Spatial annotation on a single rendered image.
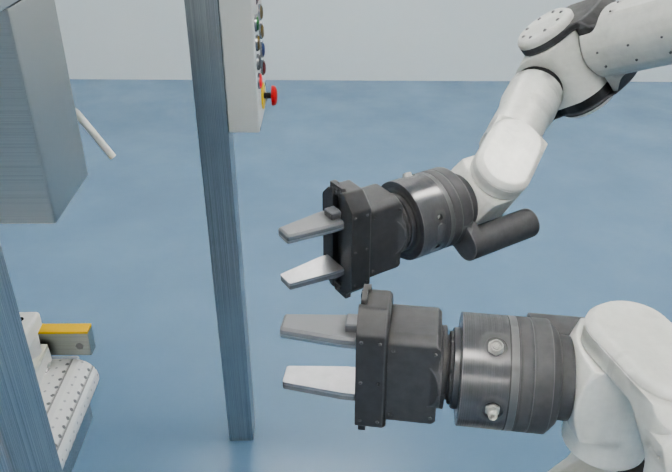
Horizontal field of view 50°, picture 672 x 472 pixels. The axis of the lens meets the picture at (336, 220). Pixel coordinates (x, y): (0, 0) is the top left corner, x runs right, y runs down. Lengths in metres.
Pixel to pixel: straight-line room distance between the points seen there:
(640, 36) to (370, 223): 0.40
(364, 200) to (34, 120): 0.31
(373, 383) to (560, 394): 0.14
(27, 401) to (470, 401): 0.30
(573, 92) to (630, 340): 0.51
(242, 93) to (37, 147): 0.73
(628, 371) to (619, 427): 0.07
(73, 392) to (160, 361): 1.29
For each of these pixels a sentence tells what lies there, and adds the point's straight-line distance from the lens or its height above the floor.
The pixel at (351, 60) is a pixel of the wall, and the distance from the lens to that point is 4.22.
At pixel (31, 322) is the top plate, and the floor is 0.89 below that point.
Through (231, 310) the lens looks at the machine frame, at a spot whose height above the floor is 0.40.
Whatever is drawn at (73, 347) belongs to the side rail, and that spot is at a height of 0.83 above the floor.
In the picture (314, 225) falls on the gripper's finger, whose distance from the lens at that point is 0.69.
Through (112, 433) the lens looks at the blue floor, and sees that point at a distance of 1.96.
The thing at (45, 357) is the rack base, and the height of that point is 0.83.
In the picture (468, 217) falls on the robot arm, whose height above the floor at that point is 0.99.
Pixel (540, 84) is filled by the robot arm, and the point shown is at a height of 1.06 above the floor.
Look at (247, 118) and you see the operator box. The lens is 1.38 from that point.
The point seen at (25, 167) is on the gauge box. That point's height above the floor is 1.08.
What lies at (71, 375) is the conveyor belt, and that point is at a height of 0.81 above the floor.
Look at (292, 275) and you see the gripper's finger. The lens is 0.72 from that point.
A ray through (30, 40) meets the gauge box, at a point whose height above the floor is 1.19.
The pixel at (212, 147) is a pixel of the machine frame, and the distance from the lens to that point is 1.41.
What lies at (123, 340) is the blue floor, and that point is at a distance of 2.24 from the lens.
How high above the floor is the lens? 1.36
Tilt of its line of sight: 30 degrees down
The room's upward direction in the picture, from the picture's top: straight up
